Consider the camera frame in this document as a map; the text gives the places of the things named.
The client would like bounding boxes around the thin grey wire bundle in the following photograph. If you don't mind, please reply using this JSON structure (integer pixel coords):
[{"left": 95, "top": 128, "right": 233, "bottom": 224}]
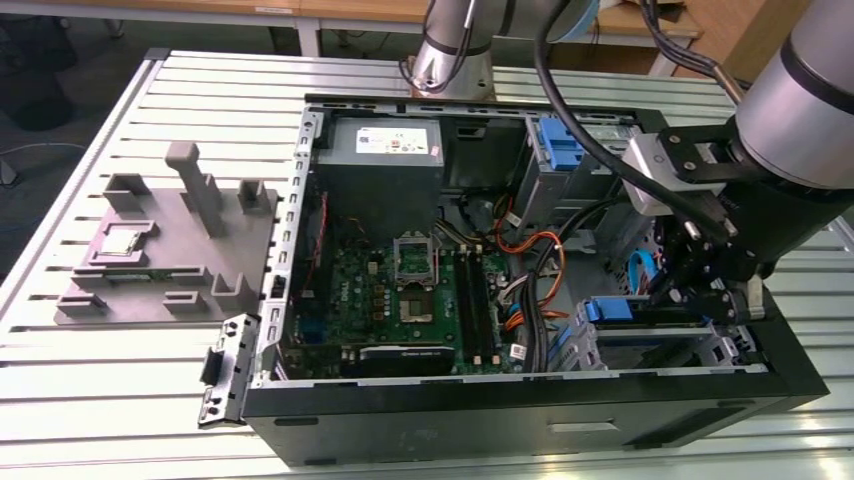
[{"left": 498, "top": 275, "right": 539, "bottom": 304}]

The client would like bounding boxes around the red black fan wire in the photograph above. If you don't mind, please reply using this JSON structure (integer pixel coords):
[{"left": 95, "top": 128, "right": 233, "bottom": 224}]
[{"left": 300, "top": 191, "right": 331, "bottom": 300}]

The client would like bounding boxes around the green RAM stick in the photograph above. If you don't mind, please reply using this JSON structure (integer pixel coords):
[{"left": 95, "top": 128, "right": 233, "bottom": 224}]
[{"left": 105, "top": 269, "right": 176, "bottom": 284}]

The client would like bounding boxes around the black RAM slot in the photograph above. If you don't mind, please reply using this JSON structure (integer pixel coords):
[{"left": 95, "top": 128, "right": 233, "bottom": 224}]
[
  {"left": 454, "top": 246, "right": 478, "bottom": 366},
  {"left": 470, "top": 246, "right": 495, "bottom": 366},
  {"left": 460, "top": 246, "right": 486, "bottom": 366}
]

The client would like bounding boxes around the black graphics card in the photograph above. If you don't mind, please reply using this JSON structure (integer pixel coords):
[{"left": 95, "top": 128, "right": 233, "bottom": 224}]
[{"left": 355, "top": 343, "right": 455, "bottom": 379}]

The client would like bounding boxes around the black PC case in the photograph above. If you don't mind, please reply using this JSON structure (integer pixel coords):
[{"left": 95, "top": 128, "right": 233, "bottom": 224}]
[{"left": 239, "top": 91, "right": 831, "bottom": 469}]

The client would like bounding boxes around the metal socket cover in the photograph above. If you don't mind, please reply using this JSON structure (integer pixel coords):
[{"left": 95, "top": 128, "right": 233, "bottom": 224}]
[{"left": 391, "top": 233, "right": 440, "bottom": 288}]

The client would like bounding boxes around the thick black camera cable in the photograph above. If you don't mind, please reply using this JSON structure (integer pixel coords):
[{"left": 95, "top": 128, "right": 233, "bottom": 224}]
[{"left": 531, "top": 0, "right": 735, "bottom": 241}]

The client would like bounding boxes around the green motherboard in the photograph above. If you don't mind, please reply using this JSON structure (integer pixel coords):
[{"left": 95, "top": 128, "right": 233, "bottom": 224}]
[{"left": 286, "top": 242, "right": 528, "bottom": 379}]

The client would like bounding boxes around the metal card retainer bracket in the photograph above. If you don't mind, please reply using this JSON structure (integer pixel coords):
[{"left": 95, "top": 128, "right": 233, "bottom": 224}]
[{"left": 196, "top": 312, "right": 263, "bottom": 431}]

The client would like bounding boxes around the grey power supply unit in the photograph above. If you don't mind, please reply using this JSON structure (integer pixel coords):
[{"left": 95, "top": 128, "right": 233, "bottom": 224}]
[{"left": 311, "top": 117, "right": 447, "bottom": 241}]

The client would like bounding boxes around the metal disk bay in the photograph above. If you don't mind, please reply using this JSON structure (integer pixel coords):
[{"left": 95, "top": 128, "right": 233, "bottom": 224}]
[{"left": 556, "top": 294, "right": 759, "bottom": 372}]

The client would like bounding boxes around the blue data wire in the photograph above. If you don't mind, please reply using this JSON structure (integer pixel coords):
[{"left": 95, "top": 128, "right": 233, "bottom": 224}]
[{"left": 624, "top": 248, "right": 662, "bottom": 297}]

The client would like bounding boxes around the black cable bundle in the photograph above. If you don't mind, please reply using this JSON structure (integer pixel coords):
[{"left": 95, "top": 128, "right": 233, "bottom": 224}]
[{"left": 638, "top": 0, "right": 753, "bottom": 101}]

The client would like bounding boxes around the wooden desk white frame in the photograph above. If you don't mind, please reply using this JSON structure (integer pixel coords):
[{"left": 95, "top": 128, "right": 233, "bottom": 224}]
[
  {"left": 39, "top": 0, "right": 323, "bottom": 57},
  {"left": 299, "top": 0, "right": 707, "bottom": 77}
]

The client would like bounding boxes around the black office chair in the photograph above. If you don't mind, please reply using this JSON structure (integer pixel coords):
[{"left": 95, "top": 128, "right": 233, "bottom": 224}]
[{"left": 0, "top": 14, "right": 79, "bottom": 134}]

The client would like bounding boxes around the yellow black wire bundle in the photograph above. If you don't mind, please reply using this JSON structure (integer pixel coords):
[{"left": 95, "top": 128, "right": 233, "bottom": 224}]
[{"left": 431, "top": 219, "right": 499, "bottom": 249}]

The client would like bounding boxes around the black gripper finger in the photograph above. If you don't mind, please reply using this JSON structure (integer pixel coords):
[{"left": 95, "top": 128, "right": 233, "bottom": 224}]
[
  {"left": 656, "top": 214, "right": 729, "bottom": 306},
  {"left": 693, "top": 277, "right": 753, "bottom": 326}
]

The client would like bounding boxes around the braided black cable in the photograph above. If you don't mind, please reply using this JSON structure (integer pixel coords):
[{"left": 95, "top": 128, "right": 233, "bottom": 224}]
[{"left": 518, "top": 194, "right": 632, "bottom": 375}]

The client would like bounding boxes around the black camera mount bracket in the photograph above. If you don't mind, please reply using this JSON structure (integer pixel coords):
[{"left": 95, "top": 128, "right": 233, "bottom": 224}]
[{"left": 656, "top": 123, "right": 746, "bottom": 185}]

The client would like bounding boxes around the CPU socket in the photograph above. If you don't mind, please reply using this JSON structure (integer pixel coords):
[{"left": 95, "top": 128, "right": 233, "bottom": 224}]
[{"left": 398, "top": 292, "right": 440, "bottom": 327}]

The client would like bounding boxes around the metal optical drive cage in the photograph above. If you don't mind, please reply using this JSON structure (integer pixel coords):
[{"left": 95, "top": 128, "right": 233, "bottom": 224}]
[{"left": 522, "top": 115, "right": 642, "bottom": 229}]

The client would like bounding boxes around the wooden cabinet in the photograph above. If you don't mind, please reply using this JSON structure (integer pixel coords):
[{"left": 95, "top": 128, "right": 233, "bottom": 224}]
[{"left": 686, "top": 0, "right": 826, "bottom": 86}]

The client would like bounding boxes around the orange yellow wire bundle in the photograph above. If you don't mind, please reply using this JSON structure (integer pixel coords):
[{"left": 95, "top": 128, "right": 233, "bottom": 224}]
[{"left": 495, "top": 229, "right": 570, "bottom": 334}]

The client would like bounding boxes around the blue plastic drive latch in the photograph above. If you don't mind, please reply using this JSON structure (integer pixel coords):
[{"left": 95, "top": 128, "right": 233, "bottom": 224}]
[{"left": 538, "top": 118, "right": 587, "bottom": 172}]

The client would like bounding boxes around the silver CPU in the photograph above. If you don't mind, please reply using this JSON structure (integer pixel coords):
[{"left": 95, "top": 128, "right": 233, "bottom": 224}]
[{"left": 92, "top": 227, "right": 148, "bottom": 259}]

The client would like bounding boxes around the hard disk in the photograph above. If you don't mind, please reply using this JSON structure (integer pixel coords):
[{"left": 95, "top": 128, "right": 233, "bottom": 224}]
[{"left": 578, "top": 295, "right": 713, "bottom": 335}]

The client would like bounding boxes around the smooth black cable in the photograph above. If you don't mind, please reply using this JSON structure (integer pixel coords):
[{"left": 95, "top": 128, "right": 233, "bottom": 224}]
[{"left": 531, "top": 199, "right": 632, "bottom": 375}]

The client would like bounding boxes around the grey parts rack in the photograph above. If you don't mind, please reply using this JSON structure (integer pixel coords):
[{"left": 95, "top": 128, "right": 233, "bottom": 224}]
[{"left": 56, "top": 141, "right": 282, "bottom": 327}]

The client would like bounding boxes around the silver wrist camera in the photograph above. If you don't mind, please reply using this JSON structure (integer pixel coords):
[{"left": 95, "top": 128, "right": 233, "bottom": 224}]
[
  {"left": 622, "top": 133, "right": 677, "bottom": 217},
  {"left": 743, "top": 276, "right": 767, "bottom": 321}
]

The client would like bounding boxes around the thin blue floor cable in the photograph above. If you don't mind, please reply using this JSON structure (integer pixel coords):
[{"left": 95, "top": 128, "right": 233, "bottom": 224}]
[{"left": 0, "top": 141, "right": 88, "bottom": 164}]

